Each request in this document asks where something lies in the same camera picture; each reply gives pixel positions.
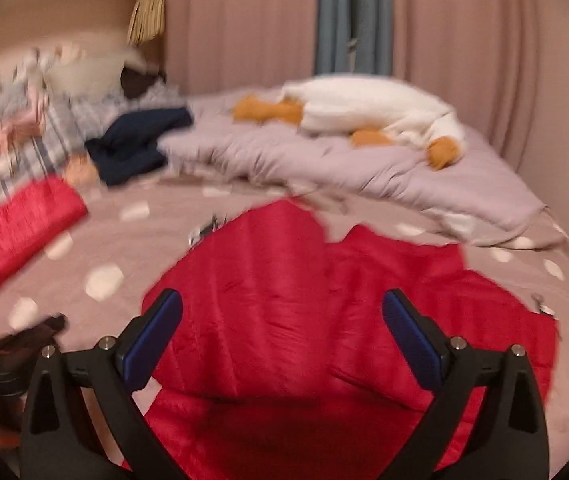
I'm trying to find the red puffer jacket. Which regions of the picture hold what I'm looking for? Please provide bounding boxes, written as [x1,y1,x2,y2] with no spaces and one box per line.
[146,200,557,479]

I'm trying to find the lilac quilt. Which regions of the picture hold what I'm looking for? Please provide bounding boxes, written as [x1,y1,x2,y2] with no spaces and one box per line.
[158,91,546,240]

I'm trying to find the folded red garment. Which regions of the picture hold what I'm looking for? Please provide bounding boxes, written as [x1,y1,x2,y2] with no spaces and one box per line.
[0,177,87,286]

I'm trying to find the black garment by pillow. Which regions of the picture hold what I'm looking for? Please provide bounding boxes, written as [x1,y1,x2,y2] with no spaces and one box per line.
[120,65,167,100]

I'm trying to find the yellow tassel hanging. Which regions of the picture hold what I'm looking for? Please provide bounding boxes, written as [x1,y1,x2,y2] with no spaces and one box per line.
[127,0,165,46]

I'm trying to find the blue-grey curtain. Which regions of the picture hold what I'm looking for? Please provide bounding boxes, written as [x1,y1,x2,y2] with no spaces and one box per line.
[315,0,394,76]

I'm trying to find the pink polka dot blanket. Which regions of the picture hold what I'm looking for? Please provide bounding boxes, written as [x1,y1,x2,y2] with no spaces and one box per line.
[0,179,569,471]

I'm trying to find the pink curtain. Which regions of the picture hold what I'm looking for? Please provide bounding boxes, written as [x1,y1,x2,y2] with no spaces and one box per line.
[160,0,569,172]

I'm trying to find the white goose plush toy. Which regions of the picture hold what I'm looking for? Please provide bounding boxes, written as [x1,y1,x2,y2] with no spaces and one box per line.
[232,74,467,170]

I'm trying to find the navy blue garment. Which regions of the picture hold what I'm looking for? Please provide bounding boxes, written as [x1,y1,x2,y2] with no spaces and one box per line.
[85,106,193,188]

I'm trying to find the plaid shirt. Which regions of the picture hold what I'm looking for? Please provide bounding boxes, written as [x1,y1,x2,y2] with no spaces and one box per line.
[0,82,186,204]

